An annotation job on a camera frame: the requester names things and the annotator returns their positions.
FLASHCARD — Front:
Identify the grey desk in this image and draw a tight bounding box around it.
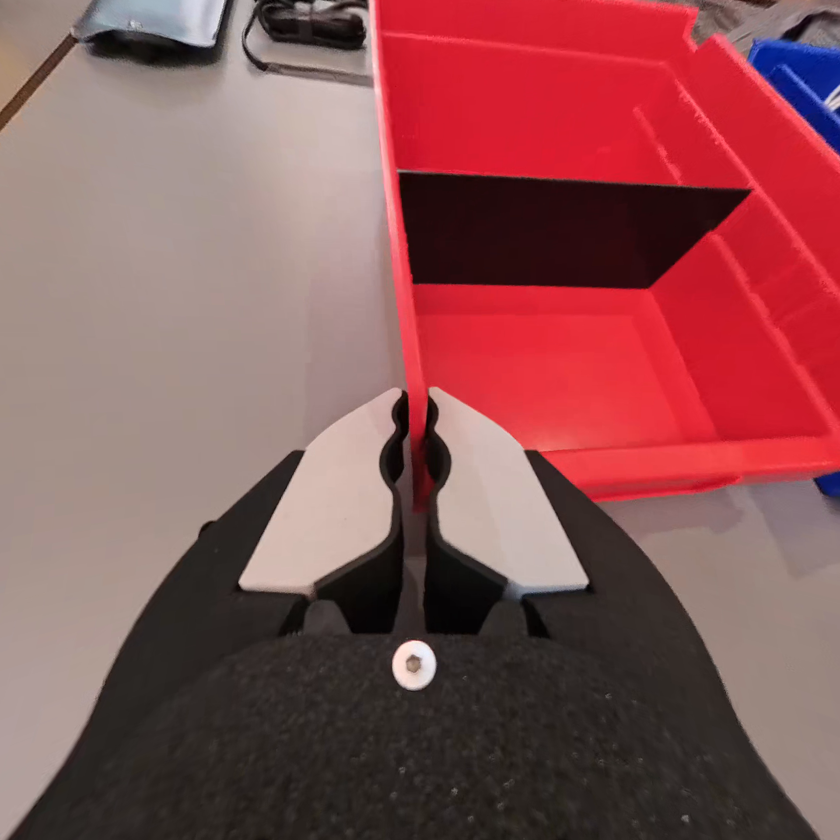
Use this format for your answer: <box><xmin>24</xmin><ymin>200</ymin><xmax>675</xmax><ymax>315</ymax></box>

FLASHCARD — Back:
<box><xmin>0</xmin><ymin>0</ymin><xmax>840</xmax><ymax>840</ymax></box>

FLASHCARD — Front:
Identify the black power adapter bundle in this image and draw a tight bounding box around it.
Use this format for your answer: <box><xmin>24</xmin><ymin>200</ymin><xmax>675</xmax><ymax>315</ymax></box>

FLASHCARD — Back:
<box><xmin>241</xmin><ymin>0</ymin><xmax>368</xmax><ymax>73</ymax></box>

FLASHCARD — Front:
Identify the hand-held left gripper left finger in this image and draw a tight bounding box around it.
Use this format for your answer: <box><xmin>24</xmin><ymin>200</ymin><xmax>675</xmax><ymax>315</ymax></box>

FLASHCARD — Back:
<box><xmin>238</xmin><ymin>387</ymin><xmax>409</xmax><ymax>635</ymax></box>

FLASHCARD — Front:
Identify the blue plastic bin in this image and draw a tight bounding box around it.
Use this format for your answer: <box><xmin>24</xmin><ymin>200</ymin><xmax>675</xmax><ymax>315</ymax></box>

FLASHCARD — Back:
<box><xmin>748</xmin><ymin>38</ymin><xmax>840</xmax><ymax>500</ymax></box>

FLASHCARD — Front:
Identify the grey-blue zip pouch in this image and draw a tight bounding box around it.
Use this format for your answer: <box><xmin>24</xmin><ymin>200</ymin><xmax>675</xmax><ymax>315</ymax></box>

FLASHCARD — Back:
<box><xmin>71</xmin><ymin>0</ymin><xmax>234</xmax><ymax>63</ymax></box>

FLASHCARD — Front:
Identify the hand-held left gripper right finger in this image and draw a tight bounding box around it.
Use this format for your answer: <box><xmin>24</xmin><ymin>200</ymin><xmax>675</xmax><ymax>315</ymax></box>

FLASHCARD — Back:
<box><xmin>424</xmin><ymin>386</ymin><xmax>590</xmax><ymax>635</ymax></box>

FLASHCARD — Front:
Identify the red plastic bin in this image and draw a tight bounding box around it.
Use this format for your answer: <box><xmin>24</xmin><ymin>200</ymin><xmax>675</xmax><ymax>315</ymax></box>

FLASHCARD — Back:
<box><xmin>367</xmin><ymin>0</ymin><xmax>840</xmax><ymax>514</ymax></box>

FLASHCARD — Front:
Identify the black bin divider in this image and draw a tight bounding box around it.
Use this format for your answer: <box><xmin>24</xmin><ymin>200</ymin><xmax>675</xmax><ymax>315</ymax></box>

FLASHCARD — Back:
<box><xmin>397</xmin><ymin>171</ymin><xmax>752</xmax><ymax>290</ymax></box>

